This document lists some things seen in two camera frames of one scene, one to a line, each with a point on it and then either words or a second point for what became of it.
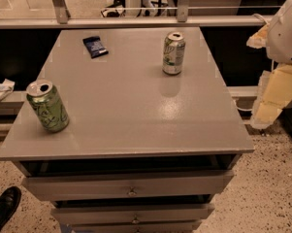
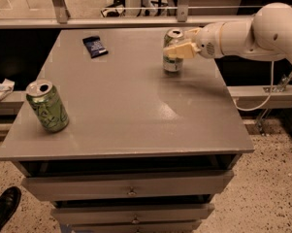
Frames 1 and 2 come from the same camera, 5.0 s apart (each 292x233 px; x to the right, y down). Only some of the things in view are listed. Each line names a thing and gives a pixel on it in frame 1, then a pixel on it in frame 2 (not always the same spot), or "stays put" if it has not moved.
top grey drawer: [114, 184] stays put
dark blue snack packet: [95, 47] stays put
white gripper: [285, 38] to [208, 43]
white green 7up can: [174, 49] stays put
